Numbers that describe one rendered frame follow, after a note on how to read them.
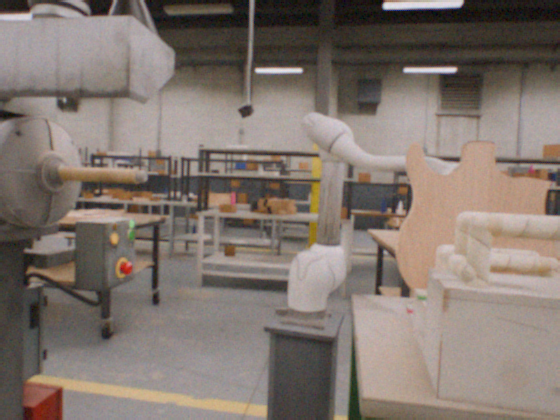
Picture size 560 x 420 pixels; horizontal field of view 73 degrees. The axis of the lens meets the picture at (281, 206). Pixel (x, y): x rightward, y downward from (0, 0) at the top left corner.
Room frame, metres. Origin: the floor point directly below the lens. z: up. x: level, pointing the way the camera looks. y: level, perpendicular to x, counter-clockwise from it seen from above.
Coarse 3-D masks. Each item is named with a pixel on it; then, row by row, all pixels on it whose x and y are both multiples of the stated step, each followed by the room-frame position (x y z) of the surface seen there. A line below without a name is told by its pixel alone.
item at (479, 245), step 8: (472, 232) 0.56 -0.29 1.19; (480, 232) 0.55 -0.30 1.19; (488, 232) 0.55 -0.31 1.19; (472, 240) 0.56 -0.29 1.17; (480, 240) 0.55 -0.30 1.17; (488, 240) 0.55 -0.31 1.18; (472, 248) 0.56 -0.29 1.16; (480, 248) 0.55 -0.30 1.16; (488, 248) 0.55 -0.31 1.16; (472, 256) 0.56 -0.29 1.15; (480, 256) 0.55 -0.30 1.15; (488, 256) 0.55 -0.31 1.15; (472, 264) 0.56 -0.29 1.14; (480, 264) 0.55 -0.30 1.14; (488, 264) 0.55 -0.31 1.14; (480, 272) 0.55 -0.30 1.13; (488, 272) 0.56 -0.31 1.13; (480, 280) 0.55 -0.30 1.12; (488, 280) 0.56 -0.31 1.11; (480, 288) 0.55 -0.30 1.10
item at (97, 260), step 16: (80, 224) 1.06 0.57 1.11; (96, 224) 1.06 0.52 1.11; (128, 224) 1.16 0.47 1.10; (80, 240) 1.06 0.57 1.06; (96, 240) 1.06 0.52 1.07; (128, 240) 1.16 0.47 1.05; (80, 256) 1.06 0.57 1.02; (96, 256) 1.06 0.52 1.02; (112, 256) 1.08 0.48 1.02; (128, 256) 1.16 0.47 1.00; (32, 272) 1.05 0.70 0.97; (80, 272) 1.06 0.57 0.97; (96, 272) 1.06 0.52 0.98; (112, 272) 1.08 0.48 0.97; (64, 288) 1.07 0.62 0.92; (80, 288) 1.06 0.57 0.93; (96, 288) 1.05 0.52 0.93; (112, 288) 1.09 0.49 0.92; (96, 304) 1.09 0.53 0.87
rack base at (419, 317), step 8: (416, 296) 0.82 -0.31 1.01; (416, 304) 0.81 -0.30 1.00; (424, 304) 0.73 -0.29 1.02; (416, 312) 0.80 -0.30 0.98; (424, 312) 0.71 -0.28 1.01; (416, 320) 0.80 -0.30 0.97; (424, 320) 0.70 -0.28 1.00; (416, 328) 0.79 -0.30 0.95; (424, 328) 0.70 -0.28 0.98; (416, 336) 0.78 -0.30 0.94
